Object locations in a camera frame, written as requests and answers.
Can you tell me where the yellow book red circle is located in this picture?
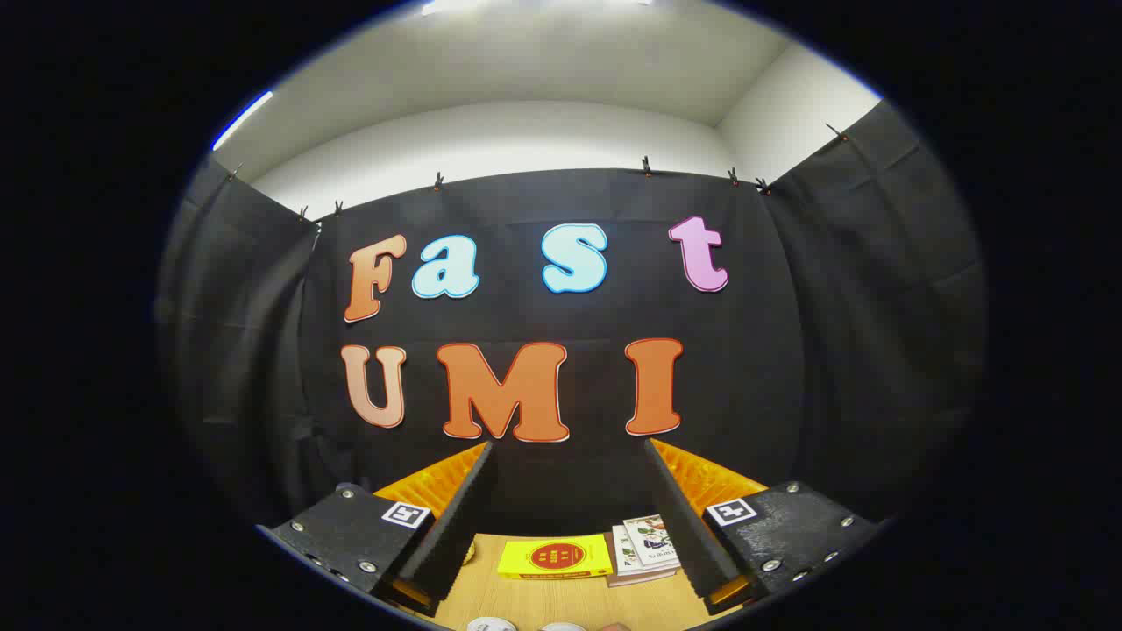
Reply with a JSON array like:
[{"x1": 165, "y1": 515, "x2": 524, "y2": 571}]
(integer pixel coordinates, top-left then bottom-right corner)
[{"x1": 497, "y1": 534, "x2": 614, "y2": 580}]

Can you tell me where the thick brown-spine book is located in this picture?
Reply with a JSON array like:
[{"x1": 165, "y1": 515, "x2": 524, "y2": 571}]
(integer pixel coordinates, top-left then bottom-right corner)
[{"x1": 605, "y1": 533, "x2": 681, "y2": 588}]

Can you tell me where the white book green print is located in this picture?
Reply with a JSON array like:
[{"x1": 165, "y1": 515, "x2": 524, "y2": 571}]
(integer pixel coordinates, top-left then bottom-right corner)
[{"x1": 611, "y1": 524, "x2": 654, "y2": 579}]

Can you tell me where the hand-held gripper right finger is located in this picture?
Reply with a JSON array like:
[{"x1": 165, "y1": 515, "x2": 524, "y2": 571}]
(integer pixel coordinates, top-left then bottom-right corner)
[{"x1": 644, "y1": 438, "x2": 880, "y2": 616}]

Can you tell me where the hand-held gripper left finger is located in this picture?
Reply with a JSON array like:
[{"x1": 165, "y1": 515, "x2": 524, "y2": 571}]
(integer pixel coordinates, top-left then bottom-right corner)
[{"x1": 257, "y1": 441, "x2": 496, "y2": 617}]

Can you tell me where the row of small black clips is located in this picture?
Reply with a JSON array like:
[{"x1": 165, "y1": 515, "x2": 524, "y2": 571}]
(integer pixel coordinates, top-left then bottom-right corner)
[{"x1": 226, "y1": 123, "x2": 851, "y2": 224}]

